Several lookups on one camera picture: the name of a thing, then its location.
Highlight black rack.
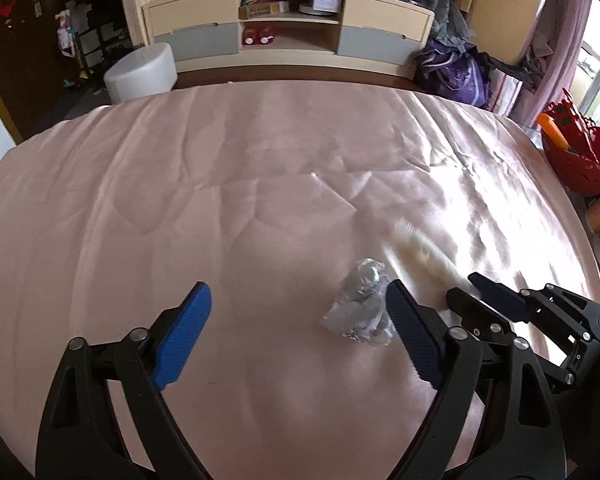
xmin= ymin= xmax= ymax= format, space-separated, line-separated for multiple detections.
xmin=55 ymin=2 xmax=131 ymax=93

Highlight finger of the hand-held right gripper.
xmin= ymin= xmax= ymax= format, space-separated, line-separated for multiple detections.
xmin=445 ymin=287 xmax=578 ymax=391
xmin=467 ymin=271 xmax=600 ymax=343

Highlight blurred white stick object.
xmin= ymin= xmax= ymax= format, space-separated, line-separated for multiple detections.
xmin=392 ymin=217 xmax=481 ymax=296

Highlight flat cardboard box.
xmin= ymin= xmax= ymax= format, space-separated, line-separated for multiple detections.
xmin=239 ymin=2 xmax=288 ymax=20

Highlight dark brown door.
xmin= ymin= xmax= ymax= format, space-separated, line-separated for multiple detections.
xmin=0 ymin=0 xmax=66 ymax=141

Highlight pink blanket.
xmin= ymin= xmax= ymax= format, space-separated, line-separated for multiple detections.
xmin=0 ymin=80 xmax=600 ymax=480

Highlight grey clothing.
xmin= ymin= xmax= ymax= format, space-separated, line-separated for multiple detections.
xmin=412 ymin=0 xmax=476 ymax=53

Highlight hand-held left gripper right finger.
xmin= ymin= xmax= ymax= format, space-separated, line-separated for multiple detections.
xmin=385 ymin=280 xmax=566 ymax=480

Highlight stacked cardboard boxes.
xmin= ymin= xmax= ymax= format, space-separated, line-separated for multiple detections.
xmin=450 ymin=0 xmax=553 ymax=66

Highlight silver foil wrapper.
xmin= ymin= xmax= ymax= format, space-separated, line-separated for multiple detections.
xmin=321 ymin=257 xmax=397 ymax=348

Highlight pink curtain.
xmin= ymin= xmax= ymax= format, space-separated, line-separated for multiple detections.
xmin=525 ymin=0 xmax=596 ymax=96

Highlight red plastic basket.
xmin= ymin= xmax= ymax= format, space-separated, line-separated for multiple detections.
xmin=537 ymin=89 xmax=600 ymax=197

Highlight orange stick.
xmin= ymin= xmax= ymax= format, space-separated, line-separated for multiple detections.
xmin=537 ymin=113 xmax=573 ymax=153

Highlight purple bag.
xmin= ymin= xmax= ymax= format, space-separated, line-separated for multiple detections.
xmin=415 ymin=37 xmax=491 ymax=108

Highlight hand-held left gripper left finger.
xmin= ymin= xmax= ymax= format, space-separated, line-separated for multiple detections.
xmin=35 ymin=281 xmax=212 ymax=480

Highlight beige grey low cabinet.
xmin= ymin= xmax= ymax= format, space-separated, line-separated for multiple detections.
xmin=142 ymin=0 xmax=436 ymax=81

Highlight white round stool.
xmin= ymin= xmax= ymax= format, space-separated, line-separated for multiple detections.
xmin=104 ymin=42 xmax=178 ymax=103

